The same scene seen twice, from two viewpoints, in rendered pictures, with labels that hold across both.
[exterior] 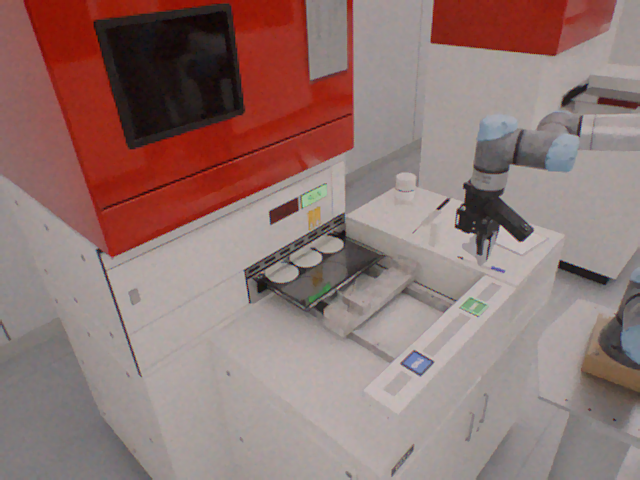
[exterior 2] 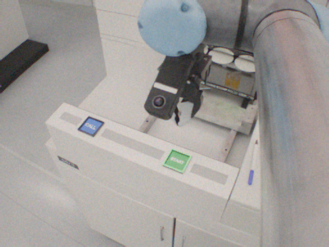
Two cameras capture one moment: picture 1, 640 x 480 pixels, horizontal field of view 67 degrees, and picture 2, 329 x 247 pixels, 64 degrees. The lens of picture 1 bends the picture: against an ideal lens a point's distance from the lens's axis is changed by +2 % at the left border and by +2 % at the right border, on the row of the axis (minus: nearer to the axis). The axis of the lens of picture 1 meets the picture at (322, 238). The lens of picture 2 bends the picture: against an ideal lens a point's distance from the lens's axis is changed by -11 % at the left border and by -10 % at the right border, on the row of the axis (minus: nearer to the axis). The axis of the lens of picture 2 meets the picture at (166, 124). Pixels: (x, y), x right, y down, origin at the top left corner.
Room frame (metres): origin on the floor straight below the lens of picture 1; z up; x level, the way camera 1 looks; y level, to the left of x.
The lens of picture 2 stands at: (0.80, -0.76, 1.56)
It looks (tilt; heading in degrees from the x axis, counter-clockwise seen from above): 49 degrees down; 71
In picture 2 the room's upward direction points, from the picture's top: straight up
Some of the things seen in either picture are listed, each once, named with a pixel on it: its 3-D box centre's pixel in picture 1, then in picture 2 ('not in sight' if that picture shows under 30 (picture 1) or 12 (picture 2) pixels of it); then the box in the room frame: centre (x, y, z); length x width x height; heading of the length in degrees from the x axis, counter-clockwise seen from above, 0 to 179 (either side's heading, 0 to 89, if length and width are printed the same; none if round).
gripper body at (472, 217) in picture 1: (481, 208); (186, 62); (0.97, -0.37, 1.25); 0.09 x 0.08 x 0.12; 45
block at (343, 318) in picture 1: (338, 315); not in sight; (1.02, -0.03, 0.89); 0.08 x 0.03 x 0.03; 45
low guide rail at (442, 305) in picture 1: (396, 283); (237, 123); (1.23, -0.23, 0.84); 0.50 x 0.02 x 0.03; 45
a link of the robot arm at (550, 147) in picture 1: (547, 148); (191, 11); (0.93, -0.47, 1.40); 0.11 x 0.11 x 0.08; 59
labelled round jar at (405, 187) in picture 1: (405, 188); not in sight; (1.56, -0.31, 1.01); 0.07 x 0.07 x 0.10
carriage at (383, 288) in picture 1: (373, 296); (200, 106); (1.13, -0.14, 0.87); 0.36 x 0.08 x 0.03; 135
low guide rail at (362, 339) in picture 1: (341, 326); (164, 99); (1.04, -0.04, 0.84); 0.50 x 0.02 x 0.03; 45
